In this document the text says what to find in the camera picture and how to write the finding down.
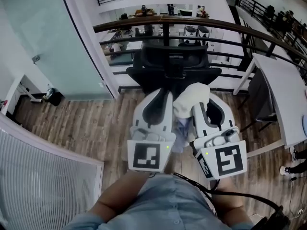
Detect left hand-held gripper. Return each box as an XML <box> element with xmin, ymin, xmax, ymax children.
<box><xmin>127</xmin><ymin>88</ymin><xmax>177</xmax><ymax>173</ymax></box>

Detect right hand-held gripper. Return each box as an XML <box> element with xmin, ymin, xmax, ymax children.
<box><xmin>190</xmin><ymin>98</ymin><xmax>248</xmax><ymax>181</ymax></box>

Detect cream towel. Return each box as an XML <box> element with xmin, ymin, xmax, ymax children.
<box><xmin>172</xmin><ymin>82</ymin><xmax>211</xmax><ymax>119</ymax></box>

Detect lavender clothes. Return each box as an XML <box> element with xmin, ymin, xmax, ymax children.
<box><xmin>172</xmin><ymin>116</ymin><xmax>194</xmax><ymax>154</ymax></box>

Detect black office chair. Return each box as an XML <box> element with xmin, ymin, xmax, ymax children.
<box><xmin>126</xmin><ymin>44</ymin><xmax>223</xmax><ymax>98</ymax></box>

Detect person's right forearm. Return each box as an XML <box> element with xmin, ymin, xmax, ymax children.
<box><xmin>213</xmin><ymin>177</ymin><xmax>250</xmax><ymax>228</ymax></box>

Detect person's left forearm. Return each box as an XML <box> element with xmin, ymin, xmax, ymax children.
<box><xmin>89</xmin><ymin>170</ymin><xmax>151</xmax><ymax>222</ymax></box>

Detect white table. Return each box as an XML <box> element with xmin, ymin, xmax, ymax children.
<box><xmin>233</xmin><ymin>52</ymin><xmax>307</xmax><ymax>158</ymax></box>

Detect person's light blue shirt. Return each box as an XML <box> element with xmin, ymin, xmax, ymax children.
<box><xmin>61</xmin><ymin>173</ymin><xmax>255</xmax><ymax>230</ymax></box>

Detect black railing with wooden handrail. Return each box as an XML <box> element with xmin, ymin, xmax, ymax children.
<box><xmin>93</xmin><ymin>14</ymin><xmax>307</xmax><ymax>93</ymax></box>

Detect black trash bin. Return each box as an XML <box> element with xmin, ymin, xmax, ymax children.
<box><xmin>44</xmin><ymin>87</ymin><xmax>65</xmax><ymax>107</ymax></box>

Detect black bag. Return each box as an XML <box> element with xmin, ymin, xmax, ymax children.
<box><xmin>249</xmin><ymin>204</ymin><xmax>291</xmax><ymax>230</ymax></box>

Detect long black metal railing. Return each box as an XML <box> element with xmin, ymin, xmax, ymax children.
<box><xmin>236</xmin><ymin>0</ymin><xmax>307</xmax><ymax>66</ymax></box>

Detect frosted glass door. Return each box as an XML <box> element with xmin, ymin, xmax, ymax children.
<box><xmin>0</xmin><ymin>0</ymin><xmax>115</xmax><ymax>102</ymax></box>

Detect white desk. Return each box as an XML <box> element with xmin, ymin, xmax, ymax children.
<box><xmin>0</xmin><ymin>72</ymin><xmax>26</xmax><ymax>116</ymax></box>

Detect black cable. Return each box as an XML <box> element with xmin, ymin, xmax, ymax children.
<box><xmin>172</xmin><ymin>172</ymin><xmax>284</xmax><ymax>213</ymax></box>

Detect white floor cable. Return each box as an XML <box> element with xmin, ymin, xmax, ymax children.
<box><xmin>287</xmin><ymin>175</ymin><xmax>307</xmax><ymax>219</ymax></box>

